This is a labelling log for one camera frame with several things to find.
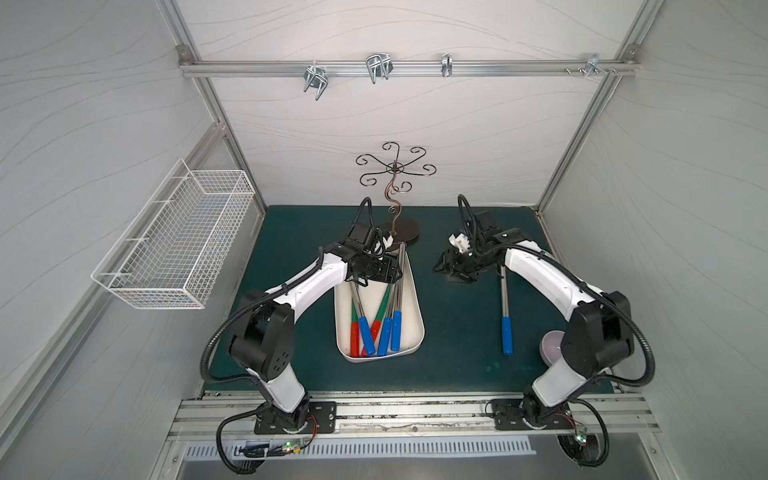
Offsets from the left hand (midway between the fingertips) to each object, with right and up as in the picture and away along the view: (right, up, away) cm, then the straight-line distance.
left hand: (394, 273), depth 86 cm
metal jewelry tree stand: (+5, +13, +25) cm, 29 cm away
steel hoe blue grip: (-8, -16, 0) cm, 18 cm away
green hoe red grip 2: (-5, -15, +2) cm, 16 cm away
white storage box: (+6, -16, +3) cm, 17 cm away
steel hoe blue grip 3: (+34, -17, +1) cm, 38 cm away
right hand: (+13, +1, -2) cm, 13 cm away
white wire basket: (-52, +8, -17) cm, 55 cm away
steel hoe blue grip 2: (-2, -17, -3) cm, 18 cm away
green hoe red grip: (-12, -17, 0) cm, 21 cm away
